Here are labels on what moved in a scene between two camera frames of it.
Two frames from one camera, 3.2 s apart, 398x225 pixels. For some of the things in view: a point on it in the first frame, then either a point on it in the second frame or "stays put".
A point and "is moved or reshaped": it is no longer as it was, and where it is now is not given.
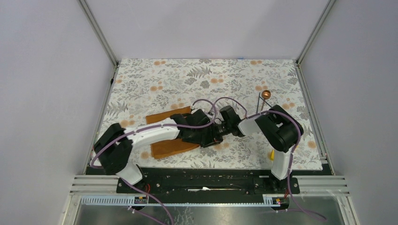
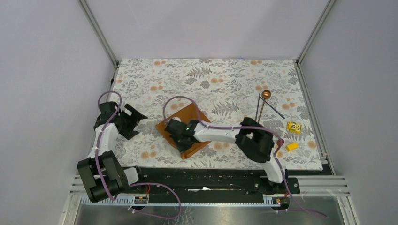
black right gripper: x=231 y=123 to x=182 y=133
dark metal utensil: x=257 y=104 stays put
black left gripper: x=200 y=138 to x=133 y=119
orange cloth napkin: x=163 y=148 is moved or reshaped
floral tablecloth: x=142 y=86 stays put
